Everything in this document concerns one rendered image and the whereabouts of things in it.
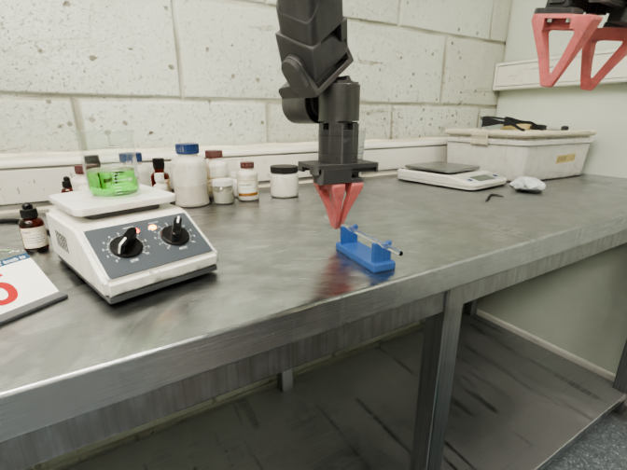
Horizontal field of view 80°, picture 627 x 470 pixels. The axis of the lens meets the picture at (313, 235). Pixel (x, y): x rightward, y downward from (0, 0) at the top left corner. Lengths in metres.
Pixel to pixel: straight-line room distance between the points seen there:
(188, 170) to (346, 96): 0.41
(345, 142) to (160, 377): 0.36
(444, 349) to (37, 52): 0.94
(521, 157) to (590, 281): 0.60
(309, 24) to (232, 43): 0.61
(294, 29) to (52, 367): 0.40
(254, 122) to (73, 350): 0.80
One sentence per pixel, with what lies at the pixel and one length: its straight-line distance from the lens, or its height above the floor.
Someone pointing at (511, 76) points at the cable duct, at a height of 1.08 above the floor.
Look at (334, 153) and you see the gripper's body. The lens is 0.52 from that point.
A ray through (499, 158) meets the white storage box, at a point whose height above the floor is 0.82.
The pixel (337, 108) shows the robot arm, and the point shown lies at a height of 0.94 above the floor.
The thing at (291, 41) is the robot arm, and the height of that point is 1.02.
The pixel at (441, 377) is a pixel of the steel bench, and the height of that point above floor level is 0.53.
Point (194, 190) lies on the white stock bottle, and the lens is 0.82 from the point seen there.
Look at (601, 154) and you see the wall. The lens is 1.57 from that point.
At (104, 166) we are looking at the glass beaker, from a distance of 0.51.
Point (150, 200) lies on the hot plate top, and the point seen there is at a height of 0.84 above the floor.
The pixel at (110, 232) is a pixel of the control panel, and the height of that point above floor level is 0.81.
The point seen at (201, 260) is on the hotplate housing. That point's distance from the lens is 0.46.
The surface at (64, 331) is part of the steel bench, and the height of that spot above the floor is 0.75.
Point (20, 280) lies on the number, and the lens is 0.49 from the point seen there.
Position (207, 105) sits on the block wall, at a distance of 1.02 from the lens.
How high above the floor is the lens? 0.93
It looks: 18 degrees down
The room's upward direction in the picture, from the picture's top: straight up
